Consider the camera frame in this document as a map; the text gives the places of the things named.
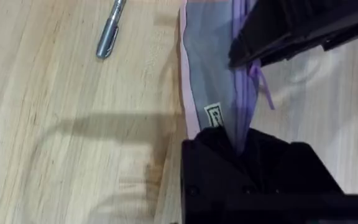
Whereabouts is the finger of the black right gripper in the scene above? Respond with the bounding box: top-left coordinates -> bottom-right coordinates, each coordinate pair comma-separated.
253,12 -> 358,67
227,0 -> 358,68

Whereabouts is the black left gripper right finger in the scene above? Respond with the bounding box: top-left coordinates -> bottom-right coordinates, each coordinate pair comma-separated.
241,127 -> 345,197

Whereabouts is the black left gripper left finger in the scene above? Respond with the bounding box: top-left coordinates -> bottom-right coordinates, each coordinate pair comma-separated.
180,125 -> 246,224

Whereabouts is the grey and purple zip bag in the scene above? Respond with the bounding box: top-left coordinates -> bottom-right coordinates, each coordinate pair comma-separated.
178,0 -> 276,156

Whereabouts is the silver grey pen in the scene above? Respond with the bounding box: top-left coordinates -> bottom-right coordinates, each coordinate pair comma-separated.
95,0 -> 127,60

